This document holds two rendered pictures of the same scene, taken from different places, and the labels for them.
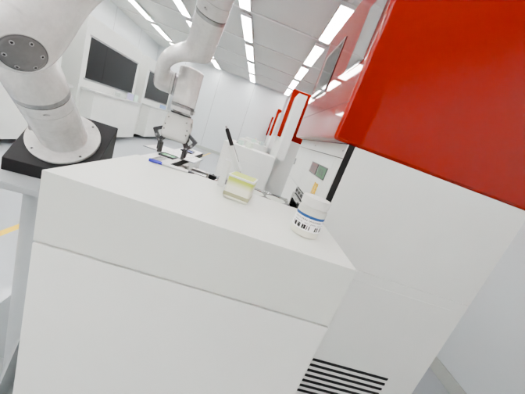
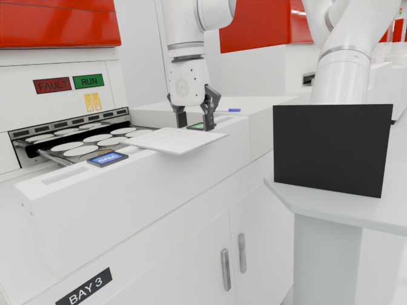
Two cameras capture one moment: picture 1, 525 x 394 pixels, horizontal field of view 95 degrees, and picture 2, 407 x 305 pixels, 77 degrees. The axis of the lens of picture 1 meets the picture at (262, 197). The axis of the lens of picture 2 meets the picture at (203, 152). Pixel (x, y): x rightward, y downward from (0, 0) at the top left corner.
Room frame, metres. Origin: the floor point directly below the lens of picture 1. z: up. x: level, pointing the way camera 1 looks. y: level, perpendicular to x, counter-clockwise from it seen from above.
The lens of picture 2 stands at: (1.31, 0.87, 1.10)
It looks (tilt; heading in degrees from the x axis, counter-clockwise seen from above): 18 degrees down; 229
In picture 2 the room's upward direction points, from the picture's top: 6 degrees counter-clockwise
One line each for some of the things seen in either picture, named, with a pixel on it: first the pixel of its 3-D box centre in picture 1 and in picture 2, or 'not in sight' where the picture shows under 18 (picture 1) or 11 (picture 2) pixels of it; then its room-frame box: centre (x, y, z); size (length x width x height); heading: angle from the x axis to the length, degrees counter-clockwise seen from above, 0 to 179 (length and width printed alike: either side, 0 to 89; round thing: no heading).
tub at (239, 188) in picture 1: (240, 187); not in sight; (0.66, 0.07, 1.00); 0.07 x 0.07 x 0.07; 88
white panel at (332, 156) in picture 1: (304, 180); (17, 114); (1.21, -0.17, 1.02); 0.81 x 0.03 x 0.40; 6
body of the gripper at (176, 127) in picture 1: (178, 126); (189, 80); (0.92, 0.39, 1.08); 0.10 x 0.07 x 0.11; 96
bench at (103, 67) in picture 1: (96, 84); not in sight; (4.92, 3.90, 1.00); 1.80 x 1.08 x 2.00; 6
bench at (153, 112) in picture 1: (146, 99); not in sight; (7.11, 4.12, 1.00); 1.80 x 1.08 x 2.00; 6
